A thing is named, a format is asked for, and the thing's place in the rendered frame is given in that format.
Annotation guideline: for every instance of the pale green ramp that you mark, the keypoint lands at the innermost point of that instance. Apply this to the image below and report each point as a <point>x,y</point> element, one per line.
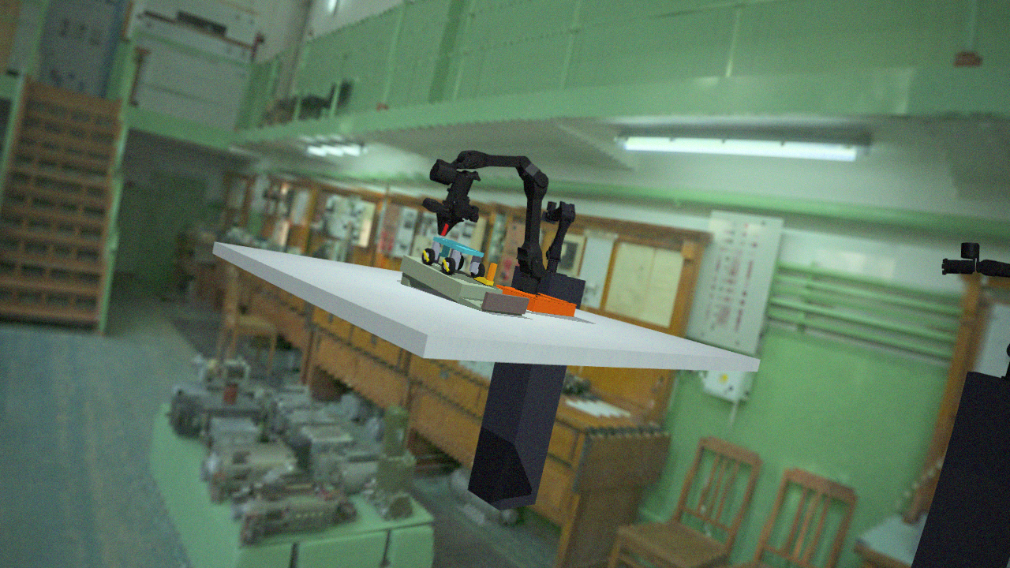
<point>460,287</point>

